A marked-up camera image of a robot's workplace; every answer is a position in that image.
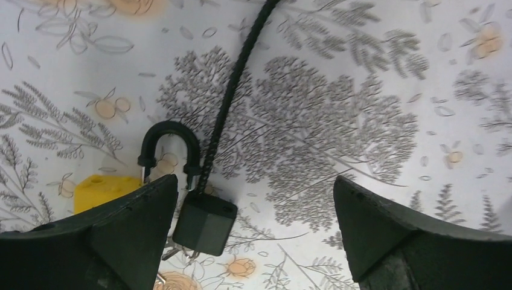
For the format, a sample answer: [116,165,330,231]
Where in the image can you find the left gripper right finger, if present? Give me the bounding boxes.
[333,176,511,289]

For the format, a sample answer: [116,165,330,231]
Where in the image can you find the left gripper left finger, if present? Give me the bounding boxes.
[1,175,178,289]

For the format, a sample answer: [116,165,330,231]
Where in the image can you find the yellow padlock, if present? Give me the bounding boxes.
[74,121,201,214]

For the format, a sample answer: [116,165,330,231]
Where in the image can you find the small black padlock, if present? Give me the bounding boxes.
[172,191,238,256]

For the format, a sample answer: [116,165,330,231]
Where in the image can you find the black cable loop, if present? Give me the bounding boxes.
[196,0,281,195]

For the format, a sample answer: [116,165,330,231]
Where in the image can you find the floral table mat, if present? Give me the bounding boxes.
[1,1,511,289]

